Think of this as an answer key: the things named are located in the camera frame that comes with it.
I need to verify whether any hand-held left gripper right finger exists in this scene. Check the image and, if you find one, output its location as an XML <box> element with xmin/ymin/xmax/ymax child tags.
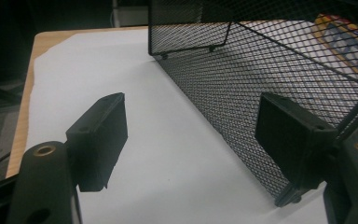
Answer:
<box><xmin>254</xmin><ymin>91</ymin><xmax>339</xmax><ymax>191</ymax></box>

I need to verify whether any black wire mesh basket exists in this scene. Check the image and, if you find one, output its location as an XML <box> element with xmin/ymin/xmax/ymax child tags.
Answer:
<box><xmin>147</xmin><ymin>0</ymin><xmax>358</xmax><ymax>208</ymax></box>

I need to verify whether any white paper sheet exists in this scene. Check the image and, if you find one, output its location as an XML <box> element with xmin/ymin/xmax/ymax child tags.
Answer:
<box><xmin>24</xmin><ymin>28</ymin><xmax>329</xmax><ymax>224</ymax></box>

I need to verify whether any colourful printed packet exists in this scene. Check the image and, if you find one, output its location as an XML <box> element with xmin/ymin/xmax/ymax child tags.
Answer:
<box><xmin>311</xmin><ymin>13</ymin><xmax>358</xmax><ymax>86</ymax></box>

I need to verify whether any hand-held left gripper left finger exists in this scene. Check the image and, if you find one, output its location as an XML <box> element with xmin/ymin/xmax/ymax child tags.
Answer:
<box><xmin>65</xmin><ymin>91</ymin><xmax>129</xmax><ymax>193</ymax></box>

